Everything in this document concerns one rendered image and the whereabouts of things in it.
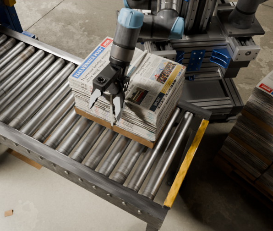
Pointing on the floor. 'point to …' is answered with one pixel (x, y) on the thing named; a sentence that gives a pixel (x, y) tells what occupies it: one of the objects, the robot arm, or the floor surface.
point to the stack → (264, 140)
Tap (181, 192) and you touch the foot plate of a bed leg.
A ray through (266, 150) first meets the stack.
